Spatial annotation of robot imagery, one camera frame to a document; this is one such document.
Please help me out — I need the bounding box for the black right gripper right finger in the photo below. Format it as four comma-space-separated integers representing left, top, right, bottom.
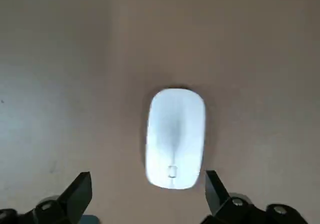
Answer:
199, 170, 310, 224

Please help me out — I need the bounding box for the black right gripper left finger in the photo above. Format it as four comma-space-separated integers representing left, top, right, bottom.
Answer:
0, 171, 94, 224

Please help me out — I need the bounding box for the white computer mouse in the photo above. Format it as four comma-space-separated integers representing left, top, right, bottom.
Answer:
144, 88, 207, 190

